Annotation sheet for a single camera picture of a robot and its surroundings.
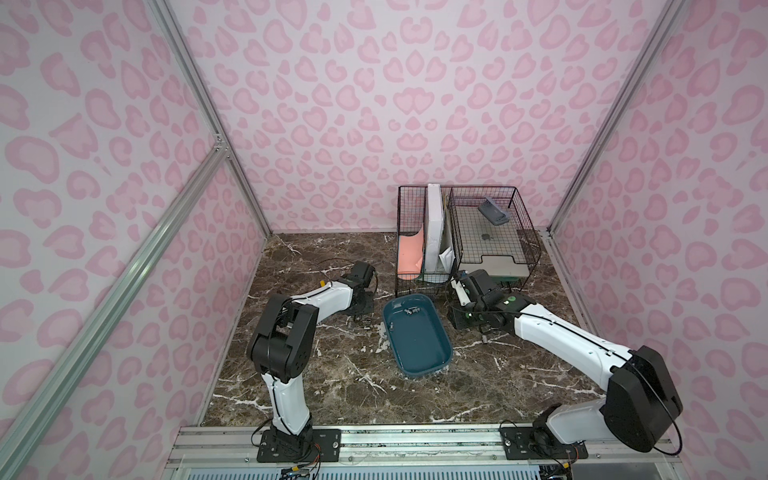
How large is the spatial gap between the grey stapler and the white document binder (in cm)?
16

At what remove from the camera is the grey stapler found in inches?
37.2

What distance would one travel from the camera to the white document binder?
900 millimetres
